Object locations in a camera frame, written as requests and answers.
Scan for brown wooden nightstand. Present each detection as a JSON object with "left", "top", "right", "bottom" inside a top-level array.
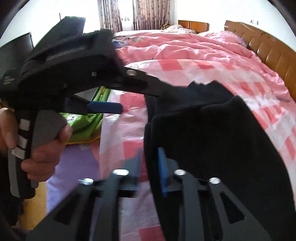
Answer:
[{"left": 178, "top": 20, "right": 209, "bottom": 34}]

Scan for brown wooden headboard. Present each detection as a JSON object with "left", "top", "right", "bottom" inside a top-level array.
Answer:
[{"left": 224, "top": 20, "right": 296, "bottom": 99}]

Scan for maroon patterned curtain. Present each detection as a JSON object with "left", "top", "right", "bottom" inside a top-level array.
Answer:
[{"left": 97, "top": 1, "right": 171, "bottom": 33}]

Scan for purple floor mat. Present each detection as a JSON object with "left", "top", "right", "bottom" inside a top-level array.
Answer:
[{"left": 47, "top": 142, "right": 100, "bottom": 213}]

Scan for green cloth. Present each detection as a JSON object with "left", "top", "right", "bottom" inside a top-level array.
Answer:
[{"left": 60, "top": 86, "right": 110, "bottom": 145}]

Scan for pink checkered bed sheet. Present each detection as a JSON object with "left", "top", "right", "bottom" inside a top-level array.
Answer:
[{"left": 99, "top": 59, "right": 296, "bottom": 241}]

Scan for person's left hand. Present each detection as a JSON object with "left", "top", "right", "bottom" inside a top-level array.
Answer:
[{"left": 0, "top": 107, "right": 73, "bottom": 183}]

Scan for black pants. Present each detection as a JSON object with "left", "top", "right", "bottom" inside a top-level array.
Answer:
[{"left": 144, "top": 81, "right": 295, "bottom": 240}]

